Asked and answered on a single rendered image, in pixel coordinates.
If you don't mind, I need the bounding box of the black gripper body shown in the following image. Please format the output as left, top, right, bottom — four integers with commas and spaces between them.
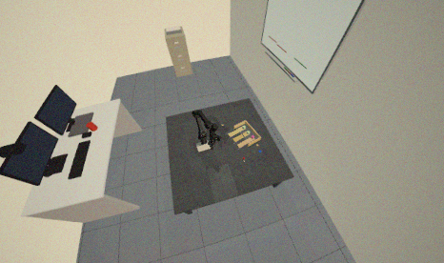
208, 132, 218, 145

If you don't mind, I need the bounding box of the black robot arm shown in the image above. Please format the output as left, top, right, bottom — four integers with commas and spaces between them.
192, 110, 218, 145

